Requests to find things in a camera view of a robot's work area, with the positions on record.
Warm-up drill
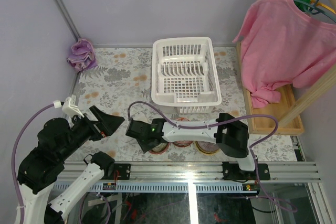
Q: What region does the red eye pattern bowl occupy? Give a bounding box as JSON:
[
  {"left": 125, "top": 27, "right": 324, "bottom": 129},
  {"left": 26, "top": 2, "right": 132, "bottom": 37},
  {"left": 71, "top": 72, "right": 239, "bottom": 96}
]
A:
[{"left": 149, "top": 143, "right": 170, "bottom": 155}]

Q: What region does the green clothes hanger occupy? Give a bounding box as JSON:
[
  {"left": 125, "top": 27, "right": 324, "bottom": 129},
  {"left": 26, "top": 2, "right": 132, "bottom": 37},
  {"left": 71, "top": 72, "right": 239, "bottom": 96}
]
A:
[{"left": 293, "top": 0, "right": 335, "bottom": 15}]

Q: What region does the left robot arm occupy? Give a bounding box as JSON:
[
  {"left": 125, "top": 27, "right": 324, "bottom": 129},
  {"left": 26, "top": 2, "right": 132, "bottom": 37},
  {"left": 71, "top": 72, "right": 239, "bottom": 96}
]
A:
[{"left": 12, "top": 101, "right": 124, "bottom": 223}]

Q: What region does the aluminium mounting rail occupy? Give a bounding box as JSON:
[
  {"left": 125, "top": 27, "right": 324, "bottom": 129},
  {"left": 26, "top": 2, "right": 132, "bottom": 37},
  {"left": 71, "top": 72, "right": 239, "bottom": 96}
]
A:
[{"left": 39, "top": 161, "right": 322, "bottom": 183}]

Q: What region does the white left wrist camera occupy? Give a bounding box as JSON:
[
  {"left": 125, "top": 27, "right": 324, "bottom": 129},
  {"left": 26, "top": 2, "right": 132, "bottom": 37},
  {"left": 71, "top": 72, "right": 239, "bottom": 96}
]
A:
[{"left": 62, "top": 95, "right": 83, "bottom": 118}]

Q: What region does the pink t-shirt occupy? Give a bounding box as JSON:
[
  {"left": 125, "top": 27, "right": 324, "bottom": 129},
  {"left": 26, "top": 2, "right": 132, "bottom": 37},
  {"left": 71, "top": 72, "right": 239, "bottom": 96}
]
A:
[{"left": 233, "top": 0, "right": 335, "bottom": 108}]

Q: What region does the purple striped bowl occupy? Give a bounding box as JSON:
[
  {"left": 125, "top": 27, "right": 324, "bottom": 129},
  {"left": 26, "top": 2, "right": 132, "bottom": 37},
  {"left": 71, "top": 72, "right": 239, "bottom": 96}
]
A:
[{"left": 195, "top": 141, "right": 220, "bottom": 155}]

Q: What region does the white plastic dish rack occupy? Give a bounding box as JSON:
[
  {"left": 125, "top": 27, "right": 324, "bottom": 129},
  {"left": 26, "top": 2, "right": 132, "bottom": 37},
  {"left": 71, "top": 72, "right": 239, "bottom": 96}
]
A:
[{"left": 151, "top": 37, "right": 222, "bottom": 114}]

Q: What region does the purple folded cloth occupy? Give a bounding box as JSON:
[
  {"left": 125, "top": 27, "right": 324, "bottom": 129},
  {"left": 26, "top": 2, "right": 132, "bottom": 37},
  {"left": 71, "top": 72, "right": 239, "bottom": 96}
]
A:
[{"left": 67, "top": 38, "right": 98, "bottom": 72}]

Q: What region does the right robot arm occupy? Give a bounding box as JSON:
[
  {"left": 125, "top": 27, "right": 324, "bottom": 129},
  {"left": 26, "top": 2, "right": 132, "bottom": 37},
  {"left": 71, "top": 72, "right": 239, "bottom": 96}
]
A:
[{"left": 125, "top": 113, "right": 258, "bottom": 179}]

